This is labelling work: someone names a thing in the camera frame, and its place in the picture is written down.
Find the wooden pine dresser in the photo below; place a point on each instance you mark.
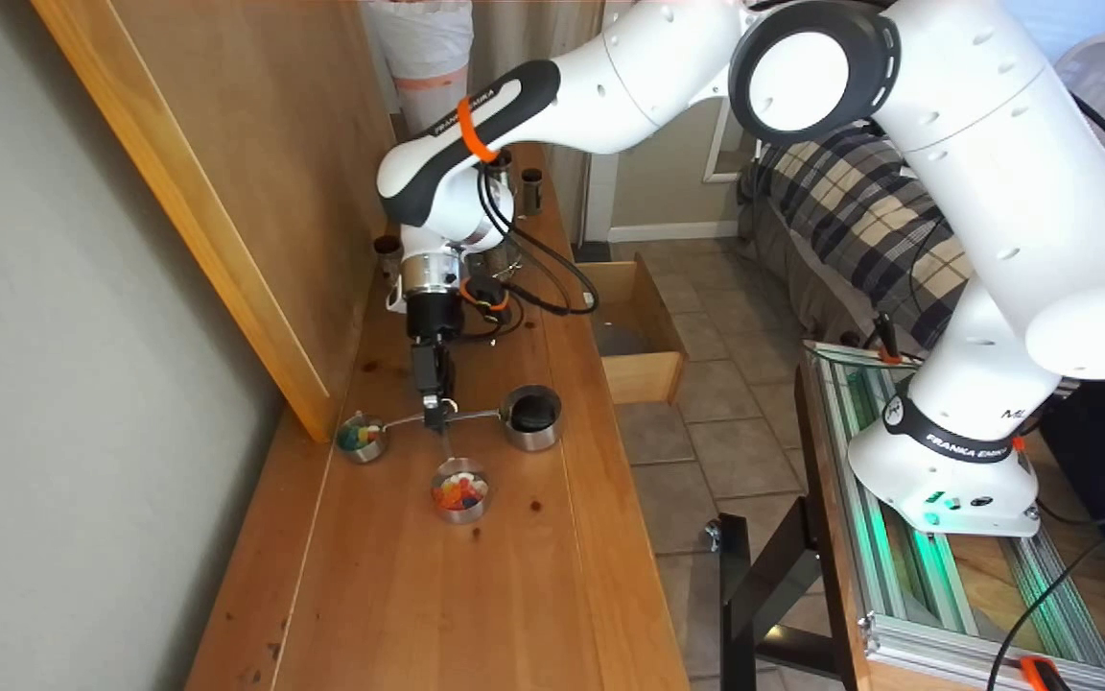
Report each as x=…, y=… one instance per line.
x=476, y=601

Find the trash bin white bag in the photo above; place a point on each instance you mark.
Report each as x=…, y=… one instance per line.
x=430, y=50

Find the lone dark spice jar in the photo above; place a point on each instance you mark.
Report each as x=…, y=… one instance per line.
x=531, y=193

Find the open wooden dresser drawer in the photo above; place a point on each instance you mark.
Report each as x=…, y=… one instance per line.
x=639, y=376

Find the large steel measuring cup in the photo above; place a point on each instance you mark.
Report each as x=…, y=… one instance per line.
x=534, y=417

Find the medium steel measuring cup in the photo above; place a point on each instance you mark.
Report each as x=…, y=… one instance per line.
x=464, y=494

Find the plaid blanket couch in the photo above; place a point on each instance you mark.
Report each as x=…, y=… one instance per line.
x=884, y=242

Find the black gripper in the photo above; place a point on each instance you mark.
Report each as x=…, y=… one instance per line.
x=430, y=321

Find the large plywood board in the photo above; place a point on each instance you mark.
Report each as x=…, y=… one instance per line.
x=233, y=155

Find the black metal stand leg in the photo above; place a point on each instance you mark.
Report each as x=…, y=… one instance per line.
x=737, y=601

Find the small steel measuring cup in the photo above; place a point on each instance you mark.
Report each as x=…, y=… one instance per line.
x=363, y=440

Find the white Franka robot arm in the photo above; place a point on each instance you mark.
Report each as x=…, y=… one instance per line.
x=1028, y=193

